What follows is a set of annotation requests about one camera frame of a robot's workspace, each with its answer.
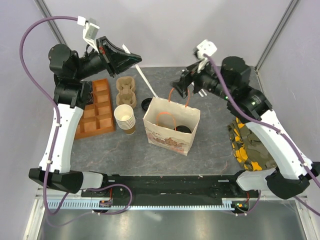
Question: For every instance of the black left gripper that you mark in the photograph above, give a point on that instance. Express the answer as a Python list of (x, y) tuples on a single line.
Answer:
[(116, 60)]

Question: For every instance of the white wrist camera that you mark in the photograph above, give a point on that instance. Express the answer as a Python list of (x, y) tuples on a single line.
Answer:
[(90, 30), (201, 51)]

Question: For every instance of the orange compartment organizer tray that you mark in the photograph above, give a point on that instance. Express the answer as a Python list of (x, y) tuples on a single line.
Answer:
[(97, 118)]

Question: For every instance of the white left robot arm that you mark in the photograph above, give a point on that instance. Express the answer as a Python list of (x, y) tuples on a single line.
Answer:
[(69, 101)]

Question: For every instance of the camouflage yellow green cloth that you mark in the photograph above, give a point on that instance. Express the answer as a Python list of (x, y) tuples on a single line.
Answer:
[(247, 148)]

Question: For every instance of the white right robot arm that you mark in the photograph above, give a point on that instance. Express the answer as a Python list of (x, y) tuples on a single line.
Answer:
[(293, 171)]

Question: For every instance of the black plastic cup lid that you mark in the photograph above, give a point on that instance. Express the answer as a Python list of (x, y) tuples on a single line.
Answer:
[(183, 129)]

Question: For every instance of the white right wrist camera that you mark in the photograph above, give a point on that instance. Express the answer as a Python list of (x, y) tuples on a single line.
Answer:
[(201, 51)]

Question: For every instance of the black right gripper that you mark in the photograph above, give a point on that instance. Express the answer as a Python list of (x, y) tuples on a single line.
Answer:
[(188, 77)]

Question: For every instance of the stack of paper cups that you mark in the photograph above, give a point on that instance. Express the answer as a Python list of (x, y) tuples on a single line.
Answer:
[(125, 118)]

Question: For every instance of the cardboard cup carrier tray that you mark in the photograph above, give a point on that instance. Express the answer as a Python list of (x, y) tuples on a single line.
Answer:
[(126, 87)]

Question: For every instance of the white paper takeout bag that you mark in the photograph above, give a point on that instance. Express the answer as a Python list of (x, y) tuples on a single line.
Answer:
[(161, 118)]

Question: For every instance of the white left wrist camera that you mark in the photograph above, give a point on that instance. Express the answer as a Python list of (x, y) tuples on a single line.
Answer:
[(90, 30)]

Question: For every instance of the grey slotted cable duct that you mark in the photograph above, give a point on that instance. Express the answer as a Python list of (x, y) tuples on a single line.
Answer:
[(99, 205)]

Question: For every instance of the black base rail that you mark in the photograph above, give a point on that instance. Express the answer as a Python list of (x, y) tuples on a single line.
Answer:
[(214, 186)]

